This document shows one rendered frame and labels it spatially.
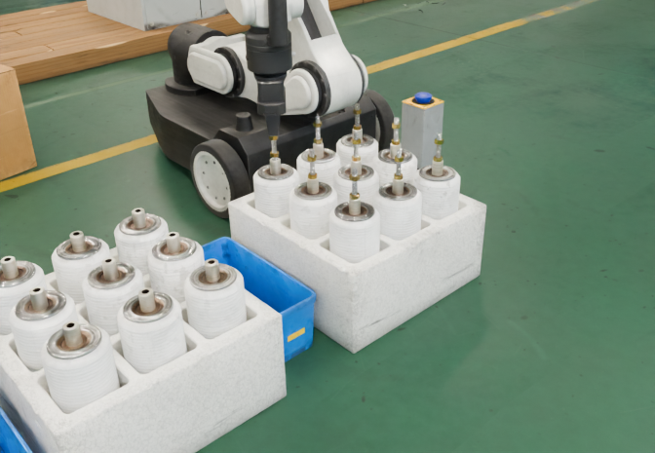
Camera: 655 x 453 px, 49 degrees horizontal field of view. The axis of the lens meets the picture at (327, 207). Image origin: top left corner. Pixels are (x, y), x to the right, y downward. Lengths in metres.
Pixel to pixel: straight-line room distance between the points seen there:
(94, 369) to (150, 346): 0.09
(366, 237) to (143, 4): 2.23
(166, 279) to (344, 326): 0.35
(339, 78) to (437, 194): 0.44
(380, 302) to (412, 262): 0.10
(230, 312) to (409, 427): 0.36
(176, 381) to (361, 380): 0.37
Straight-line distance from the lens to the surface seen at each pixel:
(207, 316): 1.17
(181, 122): 2.04
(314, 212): 1.39
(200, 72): 2.11
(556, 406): 1.35
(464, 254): 1.55
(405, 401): 1.31
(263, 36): 1.37
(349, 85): 1.78
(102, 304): 1.20
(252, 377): 1.23
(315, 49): 1.77
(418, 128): 1.69
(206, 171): 1.87
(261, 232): 1.48
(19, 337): 1.19
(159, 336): 1.11
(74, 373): 1.08
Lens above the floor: 0.90
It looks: 28 degrees down
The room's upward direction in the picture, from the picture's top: 1 degrees counter-clockwise
